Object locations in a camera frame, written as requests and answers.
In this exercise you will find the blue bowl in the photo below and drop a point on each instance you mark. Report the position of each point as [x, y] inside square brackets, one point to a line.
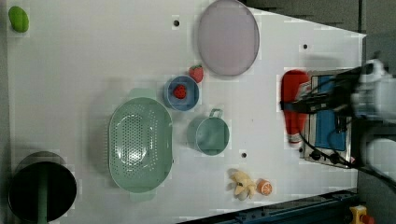
[189, 102]

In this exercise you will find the green plush lime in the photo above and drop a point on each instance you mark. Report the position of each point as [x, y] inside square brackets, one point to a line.
[19, 19]

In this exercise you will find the green plastic strainer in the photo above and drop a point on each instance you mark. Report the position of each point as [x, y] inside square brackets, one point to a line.
[140, 154]

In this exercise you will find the red plush strawberry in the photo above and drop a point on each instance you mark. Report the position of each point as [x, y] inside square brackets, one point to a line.
[197, 73]

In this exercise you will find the yellow plush banana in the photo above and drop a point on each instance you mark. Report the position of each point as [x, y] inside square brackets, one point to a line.
[240, 184]

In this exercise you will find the grey round plate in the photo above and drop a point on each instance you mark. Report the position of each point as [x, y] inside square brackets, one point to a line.
[228, 38]

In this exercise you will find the green cup with handle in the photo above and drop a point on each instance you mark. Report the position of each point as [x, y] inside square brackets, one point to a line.
[209, 134]

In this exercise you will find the red plush ketchup bottle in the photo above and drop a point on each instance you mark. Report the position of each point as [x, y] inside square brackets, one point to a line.
[294, 85]

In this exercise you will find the black toaster oven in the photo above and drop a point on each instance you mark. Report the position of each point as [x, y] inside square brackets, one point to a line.
[327, 134]

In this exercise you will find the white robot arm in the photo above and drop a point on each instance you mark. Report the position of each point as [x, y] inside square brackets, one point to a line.
[373, 111]

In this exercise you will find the orange slice toy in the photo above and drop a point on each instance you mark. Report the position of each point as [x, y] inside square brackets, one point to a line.
[264, 187]

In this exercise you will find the black pot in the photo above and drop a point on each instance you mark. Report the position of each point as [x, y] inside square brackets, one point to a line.
[42, 189]

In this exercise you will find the red strawberry in bowl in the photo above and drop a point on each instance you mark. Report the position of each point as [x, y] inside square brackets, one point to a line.
[180, 91]

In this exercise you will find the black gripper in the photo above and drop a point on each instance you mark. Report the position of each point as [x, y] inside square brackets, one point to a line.
[344, 84]

